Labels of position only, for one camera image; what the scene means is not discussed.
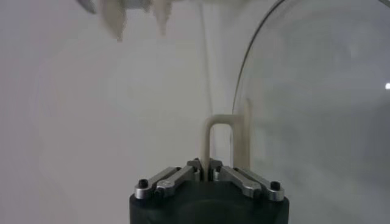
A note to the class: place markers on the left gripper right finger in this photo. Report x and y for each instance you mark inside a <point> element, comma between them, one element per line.
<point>240,181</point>

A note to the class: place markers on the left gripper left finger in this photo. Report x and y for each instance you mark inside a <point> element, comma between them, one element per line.
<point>176,179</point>

